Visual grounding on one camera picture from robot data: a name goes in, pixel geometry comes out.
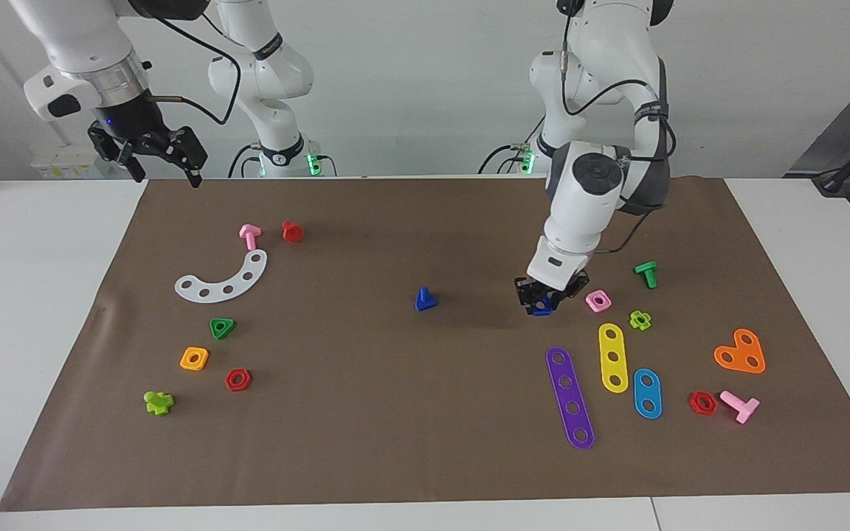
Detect black right base cable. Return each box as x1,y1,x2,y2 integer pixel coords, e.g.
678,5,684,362
228,144,260,178

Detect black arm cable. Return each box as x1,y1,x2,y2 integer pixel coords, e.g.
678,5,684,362
146,11,241,126
558,0,678,255

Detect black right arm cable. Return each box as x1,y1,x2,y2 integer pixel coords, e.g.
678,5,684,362
146,11,241,126

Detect black left base cable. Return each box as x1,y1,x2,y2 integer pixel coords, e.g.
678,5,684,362
478,144,536,176

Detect orange heart-shaped plate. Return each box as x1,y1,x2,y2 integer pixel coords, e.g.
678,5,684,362
713,329,767,375

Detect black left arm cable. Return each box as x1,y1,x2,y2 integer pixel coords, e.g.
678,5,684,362
558,0,678,255

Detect black base cable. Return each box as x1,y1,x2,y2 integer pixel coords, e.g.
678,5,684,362
228,144,260,178
478,144,536,176

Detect purple four-hole strip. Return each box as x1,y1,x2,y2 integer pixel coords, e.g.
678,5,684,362
545,347,595,450

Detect brown table mat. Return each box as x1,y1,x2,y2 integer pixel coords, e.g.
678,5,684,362
0,176,850,513

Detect blue two-hole strip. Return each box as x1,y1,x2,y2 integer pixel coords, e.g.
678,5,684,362
633,368,663,420

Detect yellow three-hole strip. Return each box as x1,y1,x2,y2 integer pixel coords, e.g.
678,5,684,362
598,323,629,394

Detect white curved hole plate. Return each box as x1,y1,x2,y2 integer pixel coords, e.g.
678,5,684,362
174,249,269,304

